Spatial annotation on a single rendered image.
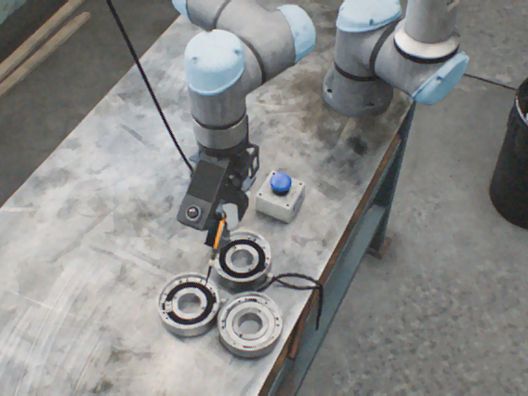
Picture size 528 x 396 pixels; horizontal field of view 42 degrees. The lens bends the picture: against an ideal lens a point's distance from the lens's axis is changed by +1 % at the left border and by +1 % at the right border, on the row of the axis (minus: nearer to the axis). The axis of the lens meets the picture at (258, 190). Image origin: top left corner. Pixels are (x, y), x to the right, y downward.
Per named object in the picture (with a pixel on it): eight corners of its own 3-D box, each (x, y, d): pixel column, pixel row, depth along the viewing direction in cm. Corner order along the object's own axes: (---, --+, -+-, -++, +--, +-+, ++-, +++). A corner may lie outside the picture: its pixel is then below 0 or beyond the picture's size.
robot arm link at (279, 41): (265, -20, 95) (204, 14, 90) (323, 17, 90) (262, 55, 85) (265, 25, 101) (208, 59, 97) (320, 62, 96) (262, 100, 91)
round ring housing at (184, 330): (161, 344, 112) (158, 333, 109) (158, 288, 118) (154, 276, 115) (225, 335, 113) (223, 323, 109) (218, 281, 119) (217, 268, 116)
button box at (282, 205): (289, 224, 126) (290, 208, 123) (255, 210, 128) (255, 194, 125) (307, 193, 131) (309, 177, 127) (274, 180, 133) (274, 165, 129)
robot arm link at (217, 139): (230, 138, 89) (177, 118, 92) (231, 160, 93) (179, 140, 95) (256, 101, 93) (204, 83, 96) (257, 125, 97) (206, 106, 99)
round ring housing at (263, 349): (280, 363, 109) (280, 352, 106) (215, 358, 110) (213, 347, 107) (283, 305, 116) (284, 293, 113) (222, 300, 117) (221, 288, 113)
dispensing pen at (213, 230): (191, 289, 113) (215, 197, 107) (203, 280, 117) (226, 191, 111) (203, 294, 112) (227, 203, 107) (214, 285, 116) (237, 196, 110)
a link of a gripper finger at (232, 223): (260, 214, 113) (254, 177, 106) (244, 241, 110) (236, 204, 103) (244, 208, 114) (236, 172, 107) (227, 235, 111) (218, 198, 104)
